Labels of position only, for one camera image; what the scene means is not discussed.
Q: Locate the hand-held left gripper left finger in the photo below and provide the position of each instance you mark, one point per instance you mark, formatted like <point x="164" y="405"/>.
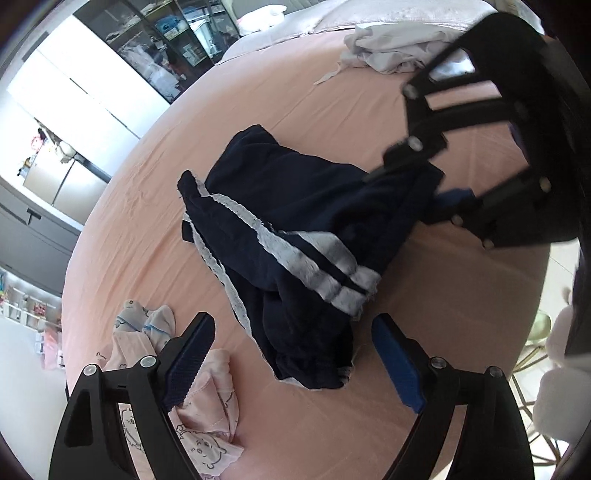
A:
<point x="189" y="362"/>

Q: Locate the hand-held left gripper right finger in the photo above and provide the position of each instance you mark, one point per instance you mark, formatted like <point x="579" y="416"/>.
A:
<point x="397" y="364"/>

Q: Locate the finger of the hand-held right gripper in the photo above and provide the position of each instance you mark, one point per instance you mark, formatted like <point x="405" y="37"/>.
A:
<point x="415" y="152"/>
<point x="455" y="201"/>

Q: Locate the navy pants with white stripes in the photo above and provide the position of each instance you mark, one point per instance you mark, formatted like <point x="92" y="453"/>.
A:
<point x="300" y="207"/>

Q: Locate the pink printed garment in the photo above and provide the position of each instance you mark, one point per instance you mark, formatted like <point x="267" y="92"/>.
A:
<point x="212" y="415"/>

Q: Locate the white garment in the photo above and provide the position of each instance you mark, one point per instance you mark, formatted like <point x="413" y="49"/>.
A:
<point x="392" y="50"/>

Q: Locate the white cloth strip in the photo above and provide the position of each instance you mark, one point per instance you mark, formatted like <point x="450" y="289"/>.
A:
<point x="328" y="76"/>

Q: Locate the pink bouquet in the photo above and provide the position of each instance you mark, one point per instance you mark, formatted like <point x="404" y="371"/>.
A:
<point x="53" y="346"/>

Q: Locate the bed with pink sheet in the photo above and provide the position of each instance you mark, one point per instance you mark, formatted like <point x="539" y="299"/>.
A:
<point x="138" y="230"/>

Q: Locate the green stool with gold legs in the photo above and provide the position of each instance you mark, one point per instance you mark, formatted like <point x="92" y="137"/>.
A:
<point x="538" y="332"/>

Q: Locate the pink pillow blanket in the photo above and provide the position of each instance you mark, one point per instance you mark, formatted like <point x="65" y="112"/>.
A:
<point x="346" y="14"/>

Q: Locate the person's white fuzzy clothing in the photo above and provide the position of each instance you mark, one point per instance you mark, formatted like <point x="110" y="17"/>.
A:
<point x="558" y="369"/>

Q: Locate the white shelf rack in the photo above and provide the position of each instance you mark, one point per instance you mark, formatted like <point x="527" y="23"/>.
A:
<point x="27" y="304"/>

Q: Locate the grey door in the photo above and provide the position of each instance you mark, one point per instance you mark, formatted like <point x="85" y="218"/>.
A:
<point x="32" y="240"/>

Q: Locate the white plush toy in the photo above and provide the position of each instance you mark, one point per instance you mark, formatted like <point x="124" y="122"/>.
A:
<point x="261" y="18"/>

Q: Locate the silver fridge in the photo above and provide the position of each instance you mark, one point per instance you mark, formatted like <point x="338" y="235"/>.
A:
<point x="64" y="184"/>

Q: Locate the white hanging bag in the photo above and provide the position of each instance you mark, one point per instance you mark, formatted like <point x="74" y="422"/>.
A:
<point x="65" y="150"/>

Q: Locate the pink plush toy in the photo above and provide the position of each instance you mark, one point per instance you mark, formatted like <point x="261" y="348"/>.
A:
<point x="38" y="139"/>

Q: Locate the white wardrobe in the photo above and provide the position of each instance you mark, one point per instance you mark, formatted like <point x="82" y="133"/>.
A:
<point x="69" y="106"/>

